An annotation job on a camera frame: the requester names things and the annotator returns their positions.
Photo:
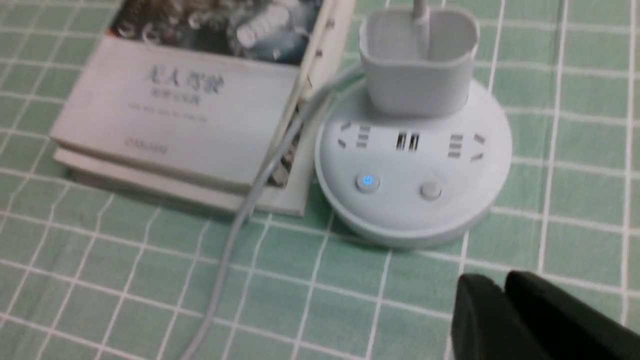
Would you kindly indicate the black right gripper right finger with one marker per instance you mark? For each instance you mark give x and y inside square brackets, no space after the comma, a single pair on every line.
[564,326]

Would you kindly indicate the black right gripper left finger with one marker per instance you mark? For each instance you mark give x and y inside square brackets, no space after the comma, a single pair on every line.
[485,325]

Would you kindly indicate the white desk lamp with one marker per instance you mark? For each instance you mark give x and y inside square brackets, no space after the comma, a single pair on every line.
[413,150]

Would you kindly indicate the top white self-driving book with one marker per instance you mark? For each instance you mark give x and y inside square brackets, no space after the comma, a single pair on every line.
[196,89]

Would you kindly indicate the green checkered tablecloth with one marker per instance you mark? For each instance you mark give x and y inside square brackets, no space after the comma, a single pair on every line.
[87,274]

